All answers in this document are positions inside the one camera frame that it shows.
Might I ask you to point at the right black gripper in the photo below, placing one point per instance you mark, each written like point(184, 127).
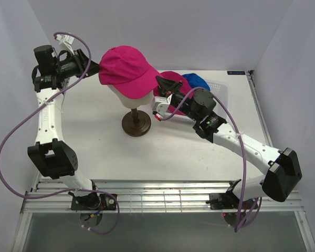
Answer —
point(166, 85)

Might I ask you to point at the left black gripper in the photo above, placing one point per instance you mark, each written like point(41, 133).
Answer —
point(81, 61)

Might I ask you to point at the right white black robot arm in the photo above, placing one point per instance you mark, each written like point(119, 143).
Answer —
point(280, 169)

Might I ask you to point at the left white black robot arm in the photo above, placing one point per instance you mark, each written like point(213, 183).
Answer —
point(50, 154)

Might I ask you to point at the blue cap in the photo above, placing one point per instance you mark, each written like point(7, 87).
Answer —
point(195, 80)

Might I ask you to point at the cream foam mannequin head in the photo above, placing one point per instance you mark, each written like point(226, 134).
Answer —
point(132, 103)

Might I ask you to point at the brown round wooden stand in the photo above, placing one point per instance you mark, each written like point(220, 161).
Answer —
point(136, 123)

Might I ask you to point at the white plastic basket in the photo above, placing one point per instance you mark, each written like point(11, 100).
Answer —
point(220, 90)

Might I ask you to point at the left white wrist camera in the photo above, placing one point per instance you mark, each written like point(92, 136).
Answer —
point(65, 42)

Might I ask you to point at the aluminium rail frame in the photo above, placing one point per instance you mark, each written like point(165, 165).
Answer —
point(170, 169)

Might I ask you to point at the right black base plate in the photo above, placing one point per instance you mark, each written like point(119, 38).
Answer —
point(228, 200)

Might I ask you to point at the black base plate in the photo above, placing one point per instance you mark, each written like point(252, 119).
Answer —
point(228, 200)
point(94, 202)

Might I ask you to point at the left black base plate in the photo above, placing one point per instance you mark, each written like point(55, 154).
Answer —
point(94, 202)

